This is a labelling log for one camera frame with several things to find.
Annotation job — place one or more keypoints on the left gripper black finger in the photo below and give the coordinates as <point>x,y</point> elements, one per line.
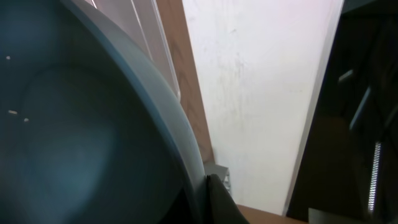
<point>222,207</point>

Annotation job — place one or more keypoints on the dark blue plate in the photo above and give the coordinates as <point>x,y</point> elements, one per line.
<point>90,130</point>

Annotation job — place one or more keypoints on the clear plastic bin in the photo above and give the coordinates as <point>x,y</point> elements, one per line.
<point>140,20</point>

